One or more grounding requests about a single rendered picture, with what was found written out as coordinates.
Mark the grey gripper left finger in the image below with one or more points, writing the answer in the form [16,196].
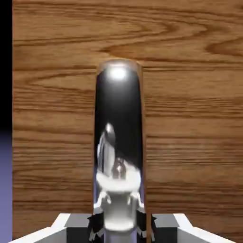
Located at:
[76,227]

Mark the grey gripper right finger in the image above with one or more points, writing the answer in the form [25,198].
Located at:
[167,227]

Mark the brown wooden cabinet door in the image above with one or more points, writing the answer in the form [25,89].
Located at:
[189,95]

